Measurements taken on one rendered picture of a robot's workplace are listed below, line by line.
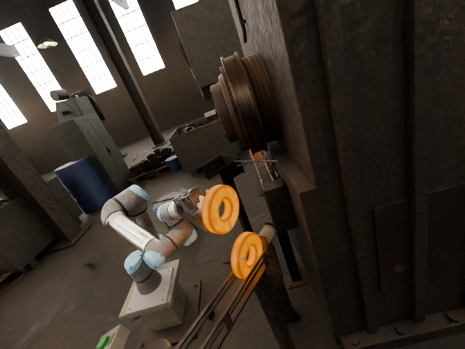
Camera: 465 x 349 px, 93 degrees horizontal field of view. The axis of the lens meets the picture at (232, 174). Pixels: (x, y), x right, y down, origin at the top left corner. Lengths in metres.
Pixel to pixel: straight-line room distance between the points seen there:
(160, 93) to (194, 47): 7.95
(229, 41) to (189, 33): 0.58
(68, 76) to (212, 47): 10.11
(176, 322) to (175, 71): 10.50
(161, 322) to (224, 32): 3.48
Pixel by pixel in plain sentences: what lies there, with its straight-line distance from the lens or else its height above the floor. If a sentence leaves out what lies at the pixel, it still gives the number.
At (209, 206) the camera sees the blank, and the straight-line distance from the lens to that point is 0.65.
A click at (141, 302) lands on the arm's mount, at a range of 1.55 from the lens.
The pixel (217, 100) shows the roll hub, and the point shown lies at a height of 1.19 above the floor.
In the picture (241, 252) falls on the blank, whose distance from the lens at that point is 0.75.
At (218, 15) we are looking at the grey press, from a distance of 3.80.
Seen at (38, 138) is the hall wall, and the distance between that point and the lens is 14.76.
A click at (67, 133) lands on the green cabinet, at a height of 1.33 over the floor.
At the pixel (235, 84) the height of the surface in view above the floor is 1.23.
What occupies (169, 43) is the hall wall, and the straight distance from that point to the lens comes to 11.43.
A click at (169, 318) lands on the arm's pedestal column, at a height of 0.10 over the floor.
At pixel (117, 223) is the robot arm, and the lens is 1.09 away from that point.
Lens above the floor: 1.26
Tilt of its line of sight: 23 degrees down
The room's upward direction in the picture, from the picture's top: 21 degrees counter-clockwise
